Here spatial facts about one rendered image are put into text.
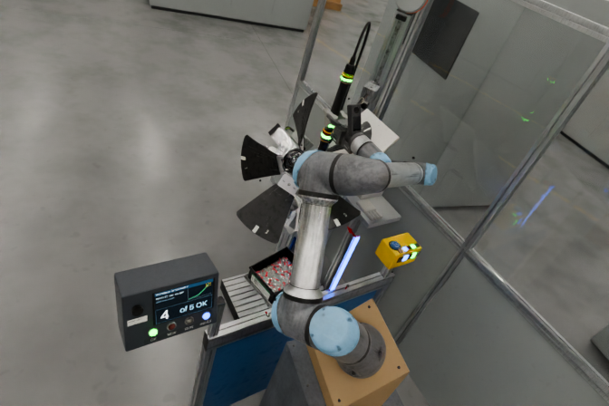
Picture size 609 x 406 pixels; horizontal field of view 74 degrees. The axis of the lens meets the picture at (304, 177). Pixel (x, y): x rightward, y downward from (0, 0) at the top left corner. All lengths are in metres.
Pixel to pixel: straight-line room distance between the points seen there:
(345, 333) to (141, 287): 0.54
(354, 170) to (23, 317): 2.09
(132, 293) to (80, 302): 1.55
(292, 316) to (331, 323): 0.12
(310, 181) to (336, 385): 0.60
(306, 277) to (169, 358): 1.45
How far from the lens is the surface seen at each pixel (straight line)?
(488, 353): 2.27
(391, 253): 1.75
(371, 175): 1.07
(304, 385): 1.37
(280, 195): 1.77
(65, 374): 2.49
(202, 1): 7.05
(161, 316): 1.22
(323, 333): 1.10
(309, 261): 1.14
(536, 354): 2.12
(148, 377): 2.43
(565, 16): 1.85
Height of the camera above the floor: 2.19
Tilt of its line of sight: 36 degrees down
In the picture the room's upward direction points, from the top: 18 degrees clockwise
